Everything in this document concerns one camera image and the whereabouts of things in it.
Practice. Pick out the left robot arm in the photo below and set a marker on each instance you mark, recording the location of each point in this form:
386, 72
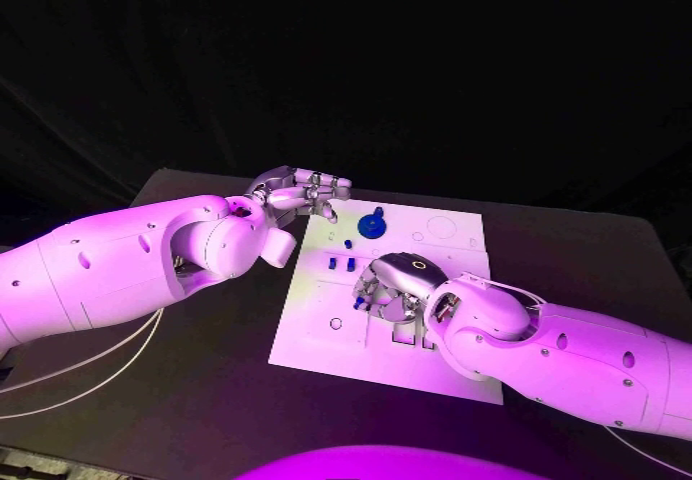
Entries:
109, 262

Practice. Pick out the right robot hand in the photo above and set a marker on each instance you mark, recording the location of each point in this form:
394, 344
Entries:
403, 277

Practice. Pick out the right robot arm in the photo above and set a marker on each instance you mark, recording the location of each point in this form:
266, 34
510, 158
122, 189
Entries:
567, 356

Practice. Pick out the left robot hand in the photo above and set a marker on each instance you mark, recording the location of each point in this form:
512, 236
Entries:
295, 189

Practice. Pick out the white task board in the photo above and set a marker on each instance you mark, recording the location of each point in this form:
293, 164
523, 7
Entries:
325, 300

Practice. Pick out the blue block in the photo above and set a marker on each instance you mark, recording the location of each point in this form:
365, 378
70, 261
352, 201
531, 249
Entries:
351, 264
332, 263

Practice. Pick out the blue gear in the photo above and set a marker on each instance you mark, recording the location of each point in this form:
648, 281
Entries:
373, 224

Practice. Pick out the blue plug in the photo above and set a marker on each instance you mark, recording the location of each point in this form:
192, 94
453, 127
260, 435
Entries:
358, 303

